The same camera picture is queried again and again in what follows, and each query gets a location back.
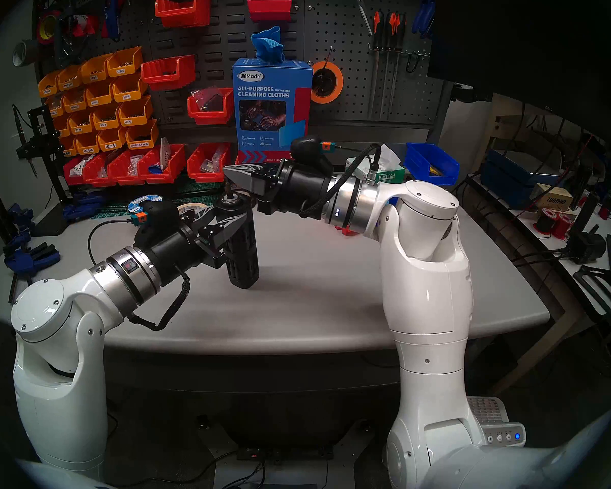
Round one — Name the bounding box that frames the red white tape roll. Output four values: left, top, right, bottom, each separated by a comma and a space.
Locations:
74, 14, 100, 38

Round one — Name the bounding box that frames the black electric screwdriver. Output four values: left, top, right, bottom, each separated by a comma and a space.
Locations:
215, 190, 259, 289

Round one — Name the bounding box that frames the orange tape roll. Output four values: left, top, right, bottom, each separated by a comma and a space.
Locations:
311, 61, 344, 104

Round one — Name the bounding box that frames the green cutting mat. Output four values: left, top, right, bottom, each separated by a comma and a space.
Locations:
84, 180, 222, 219

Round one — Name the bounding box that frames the red wire spool blue label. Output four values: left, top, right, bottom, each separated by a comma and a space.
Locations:
127, 194, 162, 213

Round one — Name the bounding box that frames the black desk device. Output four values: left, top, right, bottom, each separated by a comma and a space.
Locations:
565, 193, 607, 264

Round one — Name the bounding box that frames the black power strip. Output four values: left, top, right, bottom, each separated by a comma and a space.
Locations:
236, 445, 334, 461

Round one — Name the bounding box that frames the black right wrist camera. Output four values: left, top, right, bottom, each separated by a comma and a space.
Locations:
290, 135, 337, 164

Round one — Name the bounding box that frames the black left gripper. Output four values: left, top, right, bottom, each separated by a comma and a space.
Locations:
150, 204, 249, 286

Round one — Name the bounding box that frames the black tool stand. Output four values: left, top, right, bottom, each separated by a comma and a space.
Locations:
13, 104, 74, 236

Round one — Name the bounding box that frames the white cardboard box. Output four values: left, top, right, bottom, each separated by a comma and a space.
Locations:
530, 183, 574, 212

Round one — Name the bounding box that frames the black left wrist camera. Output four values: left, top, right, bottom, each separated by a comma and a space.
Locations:
131, 200, 181, 244

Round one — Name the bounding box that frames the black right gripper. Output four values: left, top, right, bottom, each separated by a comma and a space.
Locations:
223, 159, 339, 218

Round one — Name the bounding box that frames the black monitor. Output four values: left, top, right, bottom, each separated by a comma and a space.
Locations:
428, 0, 611, 150

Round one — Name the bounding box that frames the blue storage crate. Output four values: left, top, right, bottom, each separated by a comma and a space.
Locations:
480, 149, 561, 210

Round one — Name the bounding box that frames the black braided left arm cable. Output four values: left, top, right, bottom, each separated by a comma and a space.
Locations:
127, 269, 191, 332

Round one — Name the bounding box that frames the red plastic parts bin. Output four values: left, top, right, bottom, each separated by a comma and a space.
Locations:
186, 143, 231, 183
136, 144, 186, 184
81, 153, 115, 188
106, 149, 146, 185
187, 88, 234, 125
141, 55, 197, 91
247, 0, 293, 22
63, 156, 90, 185
154, 0, 212, 29

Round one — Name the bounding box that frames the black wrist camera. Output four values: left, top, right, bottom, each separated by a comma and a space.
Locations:
131, 200, 181, 244
290, 135, 337, 164

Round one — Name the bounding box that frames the red yellow tape roll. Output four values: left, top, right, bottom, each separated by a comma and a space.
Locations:
37, 10, 62, 45

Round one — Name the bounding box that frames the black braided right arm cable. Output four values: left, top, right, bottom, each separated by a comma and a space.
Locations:
298, 144, 382, 219

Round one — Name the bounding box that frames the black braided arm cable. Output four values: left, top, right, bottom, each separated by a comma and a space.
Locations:
127, 269, 191, 332
298, 144, 382, 219

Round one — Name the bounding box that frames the blue microfiber cloth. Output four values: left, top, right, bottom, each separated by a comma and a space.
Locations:
250, 26, 286, 64

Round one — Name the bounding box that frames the orange black handled screwdriver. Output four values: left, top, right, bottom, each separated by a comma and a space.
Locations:
387, 12, 407, 118
368, 10, 385, 119

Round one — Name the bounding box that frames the thin left camera cable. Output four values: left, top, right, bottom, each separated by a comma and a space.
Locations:
88, 218, 133, 264

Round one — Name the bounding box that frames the large blue plastic bin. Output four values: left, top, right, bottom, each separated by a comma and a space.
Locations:
404, 142, 460, 186

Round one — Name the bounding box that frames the grey duct tape roll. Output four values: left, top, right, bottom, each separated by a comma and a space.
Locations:
13, 39, 41, 67

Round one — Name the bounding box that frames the clear plastic parts bag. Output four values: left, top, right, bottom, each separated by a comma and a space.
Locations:
69, 154, 96, 178
199, 146, 226, 174
191, 86, 224, 112

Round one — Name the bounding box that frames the blue handled hand tool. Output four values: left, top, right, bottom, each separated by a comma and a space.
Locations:
411, 0, 438, 39

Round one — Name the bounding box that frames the blue bar clamp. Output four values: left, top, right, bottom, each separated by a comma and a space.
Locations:
61, 190, 105, 221
3, 203, 35, 249
3, 241, 62, 313

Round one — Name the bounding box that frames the black pegboard wall panel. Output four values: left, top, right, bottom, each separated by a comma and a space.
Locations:
31, 0, 441, 137

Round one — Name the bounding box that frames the green white wipes box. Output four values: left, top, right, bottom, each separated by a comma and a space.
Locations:
346, 144, 405, 184

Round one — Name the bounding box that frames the blue cleaning cloths box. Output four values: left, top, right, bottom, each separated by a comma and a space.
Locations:
232, 58, 314, 160

